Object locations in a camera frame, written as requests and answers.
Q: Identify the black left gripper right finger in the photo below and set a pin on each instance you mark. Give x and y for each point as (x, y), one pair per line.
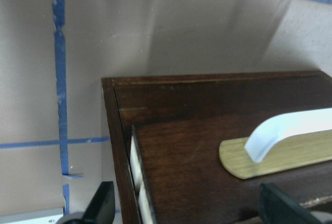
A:
(275, 206)

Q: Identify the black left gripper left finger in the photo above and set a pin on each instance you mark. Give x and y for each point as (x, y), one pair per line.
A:
(101, 209)

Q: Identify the light wood drawer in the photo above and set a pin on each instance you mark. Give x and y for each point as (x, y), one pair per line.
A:
(220, 156)

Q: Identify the dark brown wooden cabinet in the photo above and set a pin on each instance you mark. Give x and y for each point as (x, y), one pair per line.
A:
(146, 100)

